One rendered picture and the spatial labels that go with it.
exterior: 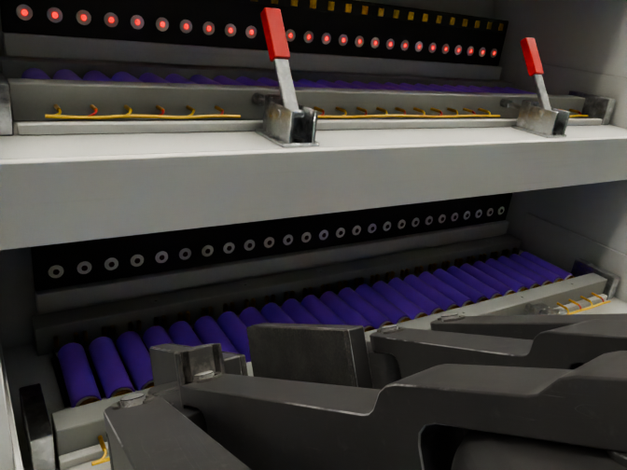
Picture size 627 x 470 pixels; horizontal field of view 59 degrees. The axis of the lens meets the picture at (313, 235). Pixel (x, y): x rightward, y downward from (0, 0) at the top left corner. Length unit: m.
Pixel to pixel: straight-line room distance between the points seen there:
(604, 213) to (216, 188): 0.49
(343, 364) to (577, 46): 0.61
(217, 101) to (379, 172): 0.12
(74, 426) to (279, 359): 0.19
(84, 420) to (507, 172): 0.36
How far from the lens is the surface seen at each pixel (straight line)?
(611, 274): 0.70
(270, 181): 0.34
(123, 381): 0.40
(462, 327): 0.16
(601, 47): 0.72
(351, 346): 0.16
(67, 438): 0.37
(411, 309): 0.52
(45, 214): 0.31
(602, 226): 0.71
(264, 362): 0.21
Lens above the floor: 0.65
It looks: 5 degrees down
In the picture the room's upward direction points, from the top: 4 degrees counter-clockwise
